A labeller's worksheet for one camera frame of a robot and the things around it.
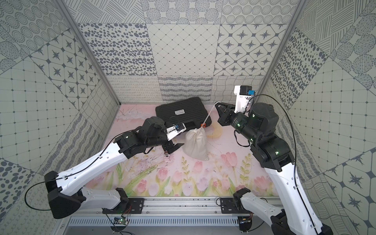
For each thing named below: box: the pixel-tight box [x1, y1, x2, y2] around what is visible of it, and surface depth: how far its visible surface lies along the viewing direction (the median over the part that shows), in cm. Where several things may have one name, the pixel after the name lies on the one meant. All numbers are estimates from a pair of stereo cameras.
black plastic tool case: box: [155, 96, 212, 130], surface depth 109 cm
